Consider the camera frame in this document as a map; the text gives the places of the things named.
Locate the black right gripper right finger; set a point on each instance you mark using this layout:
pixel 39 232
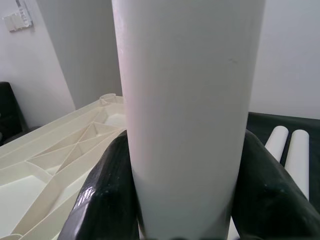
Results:
pixel 270 205

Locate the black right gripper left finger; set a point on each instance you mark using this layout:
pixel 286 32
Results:
pixel 105 200

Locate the white plastic table top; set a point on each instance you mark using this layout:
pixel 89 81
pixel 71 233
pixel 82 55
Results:
pixel 37 162

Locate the white plastic table leg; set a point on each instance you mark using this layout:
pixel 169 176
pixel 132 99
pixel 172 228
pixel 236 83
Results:
pixel 297 160
pixel 187 100
pixel 275 145

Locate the black cloth table cover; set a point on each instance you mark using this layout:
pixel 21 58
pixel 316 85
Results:
pixel 262 122

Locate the white wall switch panel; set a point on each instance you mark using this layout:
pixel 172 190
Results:
pixel 17 17

